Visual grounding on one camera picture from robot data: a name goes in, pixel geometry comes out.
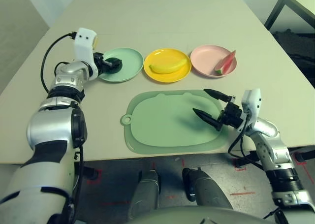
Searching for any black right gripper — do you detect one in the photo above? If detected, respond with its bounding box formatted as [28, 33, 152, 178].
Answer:
[192, 88, 243, 132]

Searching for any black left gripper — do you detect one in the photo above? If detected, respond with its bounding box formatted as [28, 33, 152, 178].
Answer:
[92, 52, 122, 75]

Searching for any dark green toy avocado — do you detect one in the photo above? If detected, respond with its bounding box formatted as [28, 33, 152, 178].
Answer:
[104, 57, 123, 74]

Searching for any red toy watermelon slice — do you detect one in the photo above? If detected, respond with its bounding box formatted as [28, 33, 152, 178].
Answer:
[214, 50, 237, 76]

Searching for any yellow toy banana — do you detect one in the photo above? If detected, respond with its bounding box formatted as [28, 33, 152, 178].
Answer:
[149, 59, 188, 74]

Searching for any mint green round plate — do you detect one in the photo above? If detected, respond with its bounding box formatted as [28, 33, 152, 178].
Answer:
[97, 47, 144, 83]

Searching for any pink round plate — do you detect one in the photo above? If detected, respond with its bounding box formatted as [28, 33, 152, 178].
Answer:
[189, 44, 238, 78]

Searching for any green cutting board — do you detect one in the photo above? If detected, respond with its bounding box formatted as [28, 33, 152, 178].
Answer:
[120, 90, 228, 155]

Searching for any yellow round plate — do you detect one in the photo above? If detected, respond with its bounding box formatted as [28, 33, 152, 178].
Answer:
[143, 48, 192, 83]

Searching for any red floor tape corner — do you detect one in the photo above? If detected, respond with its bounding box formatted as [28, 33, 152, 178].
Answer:
[86, 169, 103, 185]
[233, 159, 248, 172]

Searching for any grey right robot leg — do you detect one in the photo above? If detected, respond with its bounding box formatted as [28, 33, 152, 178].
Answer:
[182, 167, 233, 210]

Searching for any grey robot leg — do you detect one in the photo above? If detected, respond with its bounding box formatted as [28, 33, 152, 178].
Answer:
[127, 169, 160, 220]
[182, 167, 233, 210]

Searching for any grey left robot leg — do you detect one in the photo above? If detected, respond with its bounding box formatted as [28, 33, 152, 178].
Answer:
[127, 169, 160, 220]

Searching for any grey robot torso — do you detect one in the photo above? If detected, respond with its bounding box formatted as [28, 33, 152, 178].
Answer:
[127, 205, 271, 224]

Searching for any side table with black legs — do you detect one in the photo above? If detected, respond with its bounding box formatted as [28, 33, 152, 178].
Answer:
[264, 0, 315, 32]

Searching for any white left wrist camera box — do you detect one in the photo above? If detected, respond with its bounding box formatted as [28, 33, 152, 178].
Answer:
[73, 28, 99, 77]

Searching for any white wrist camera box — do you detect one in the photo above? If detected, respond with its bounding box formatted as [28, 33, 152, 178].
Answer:
[241, 88, 261, 123]
[73, 28, 99, 77]

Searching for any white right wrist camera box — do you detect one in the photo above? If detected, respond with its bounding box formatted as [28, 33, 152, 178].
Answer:
[241, 88, 261, 123]

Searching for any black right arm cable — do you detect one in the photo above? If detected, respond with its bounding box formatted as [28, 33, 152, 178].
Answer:
[227, 125, 265, 170]

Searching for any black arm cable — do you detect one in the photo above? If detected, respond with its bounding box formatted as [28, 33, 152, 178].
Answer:
[40, 31, 86, 224]
[227, 125, 265, 170]

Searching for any black table leg frame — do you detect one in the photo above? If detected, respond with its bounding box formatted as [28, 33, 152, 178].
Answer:
[230, 146, 315, 165]
[78, 160, 98, 180]

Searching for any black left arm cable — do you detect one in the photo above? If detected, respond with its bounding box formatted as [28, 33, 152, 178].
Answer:
[40, 31, 86, 224]

